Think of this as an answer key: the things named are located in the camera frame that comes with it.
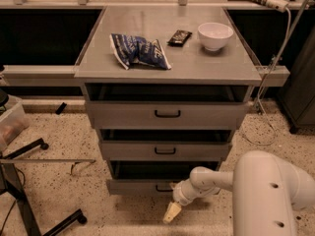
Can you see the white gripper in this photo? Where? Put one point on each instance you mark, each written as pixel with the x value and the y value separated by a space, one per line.
pixel 181 194

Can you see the grey bottom drawer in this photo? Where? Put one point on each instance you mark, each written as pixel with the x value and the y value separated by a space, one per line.
pixel 150 178

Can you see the grey drawer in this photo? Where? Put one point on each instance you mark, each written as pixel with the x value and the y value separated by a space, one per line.
pixel 143 106
pixel 168 145
pixel 150 178

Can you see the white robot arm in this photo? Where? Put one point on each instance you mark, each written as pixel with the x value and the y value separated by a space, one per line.
pixel 266 191

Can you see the grey middle drawer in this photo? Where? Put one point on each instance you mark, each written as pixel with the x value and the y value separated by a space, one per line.
pixel 168 145

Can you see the grey top drawer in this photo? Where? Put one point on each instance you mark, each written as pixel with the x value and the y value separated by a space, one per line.
pixel 143 106

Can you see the grey metal drawer cabinet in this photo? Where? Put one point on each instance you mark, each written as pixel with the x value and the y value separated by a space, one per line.
pixel 191 64

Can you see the small black floor object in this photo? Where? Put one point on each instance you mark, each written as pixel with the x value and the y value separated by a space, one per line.
pixel 60 108

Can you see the dark grey side cabinet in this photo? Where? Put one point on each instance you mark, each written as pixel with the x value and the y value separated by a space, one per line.
pixel 297 96

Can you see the blue chip bag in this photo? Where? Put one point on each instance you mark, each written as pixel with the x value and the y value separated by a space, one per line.
pixel 131 49

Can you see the black rolling stand base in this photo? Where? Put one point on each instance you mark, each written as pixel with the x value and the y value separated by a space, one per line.
pixel 11 183

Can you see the black snack packet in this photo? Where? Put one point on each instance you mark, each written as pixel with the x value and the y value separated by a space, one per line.
pixel 179 38

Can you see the white ceramic bowl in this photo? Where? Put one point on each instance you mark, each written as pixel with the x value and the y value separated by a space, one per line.
pixel 214 36

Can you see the thin metal bar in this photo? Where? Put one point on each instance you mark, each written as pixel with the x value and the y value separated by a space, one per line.
pixel 46 161

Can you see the clear plastic storage box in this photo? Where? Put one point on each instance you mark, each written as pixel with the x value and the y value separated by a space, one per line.
pixel 12 121

